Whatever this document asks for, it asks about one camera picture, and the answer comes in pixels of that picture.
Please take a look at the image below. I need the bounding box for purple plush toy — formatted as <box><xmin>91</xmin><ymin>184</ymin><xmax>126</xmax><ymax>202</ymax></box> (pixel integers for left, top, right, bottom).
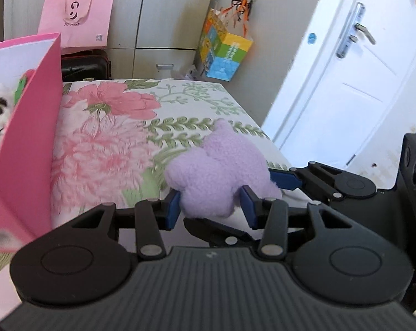
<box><xmin>165</xmin><ymin>119</ymin><xmax>282</xmax><ymax>218</ymax></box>

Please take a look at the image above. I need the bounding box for floral bed sheet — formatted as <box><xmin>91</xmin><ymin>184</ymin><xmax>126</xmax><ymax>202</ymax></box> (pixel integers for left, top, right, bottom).
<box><xmin>0</xmin><ymin>78</ymin><xmax>320</xmax><ymax>321</ymax></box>

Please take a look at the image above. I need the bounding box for white door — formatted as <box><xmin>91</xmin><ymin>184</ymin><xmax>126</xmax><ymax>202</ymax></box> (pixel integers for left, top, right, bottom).
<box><xmin>273</xmin><ymin>0</ymin><xmax>416</xmax><ymax>169</ymax></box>

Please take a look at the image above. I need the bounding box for pink storage box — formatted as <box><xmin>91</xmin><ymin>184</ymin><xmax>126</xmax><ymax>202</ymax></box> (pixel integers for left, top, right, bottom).
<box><xmin>0</xmin><ymin>33</ymin><xmax>63</xmax><ymax>252</ymax></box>

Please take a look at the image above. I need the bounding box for black suitcase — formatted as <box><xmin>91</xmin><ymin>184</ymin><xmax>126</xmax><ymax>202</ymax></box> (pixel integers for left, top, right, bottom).
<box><xmin>61</xmin><ymin>49</ymin><xmax>111</xmax><ymax>82</ymax></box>

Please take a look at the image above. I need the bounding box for colourful paper gift bag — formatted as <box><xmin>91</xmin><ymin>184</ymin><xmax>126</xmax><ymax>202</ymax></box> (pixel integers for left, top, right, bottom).
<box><xmin>197</xmin><ymin>7</ymin><xmax>253</xmax><ymax>81</ymax></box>

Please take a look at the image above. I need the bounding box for grey wardrobe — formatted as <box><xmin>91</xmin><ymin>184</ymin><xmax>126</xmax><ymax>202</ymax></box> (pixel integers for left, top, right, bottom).
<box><xmin>4</xmin><ymin>0</ymin><xmax>210</xmax><ymax>79</ymax></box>

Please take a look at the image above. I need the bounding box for pink paper shopping bag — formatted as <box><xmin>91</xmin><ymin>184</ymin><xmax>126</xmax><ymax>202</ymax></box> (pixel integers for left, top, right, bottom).
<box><xmin>38</xmin><ymin>0</ymin><xmax>113</xmax><ymax>51</ymax></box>

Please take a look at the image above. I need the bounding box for silver door handle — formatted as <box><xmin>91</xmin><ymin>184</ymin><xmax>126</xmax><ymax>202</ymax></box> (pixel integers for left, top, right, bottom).
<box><xmin>336</xmin><ymin>2</ymin><xmax>376</xmax><ymax>59</ymax></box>

